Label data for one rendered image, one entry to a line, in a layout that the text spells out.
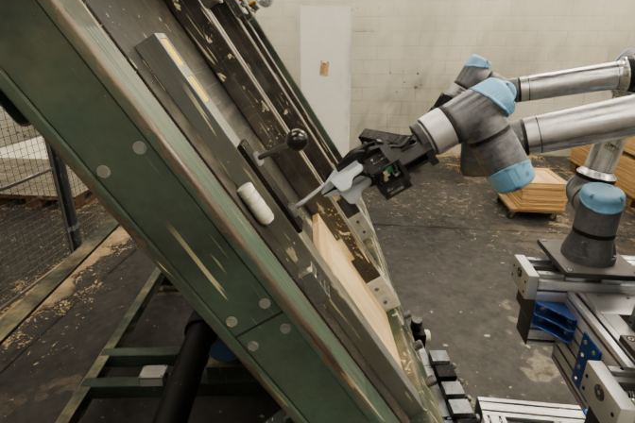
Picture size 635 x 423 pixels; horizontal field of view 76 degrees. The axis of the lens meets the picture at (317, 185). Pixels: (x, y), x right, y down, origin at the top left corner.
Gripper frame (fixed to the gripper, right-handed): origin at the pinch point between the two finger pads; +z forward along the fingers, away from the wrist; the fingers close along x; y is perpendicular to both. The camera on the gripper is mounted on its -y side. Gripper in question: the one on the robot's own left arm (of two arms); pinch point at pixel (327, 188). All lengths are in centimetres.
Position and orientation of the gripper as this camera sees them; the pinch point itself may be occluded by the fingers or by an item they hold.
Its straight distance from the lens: 77.1
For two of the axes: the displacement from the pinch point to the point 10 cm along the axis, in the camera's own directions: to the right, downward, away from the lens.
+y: 2.1, 5.9, -7.8
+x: 4.8, 6.3, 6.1
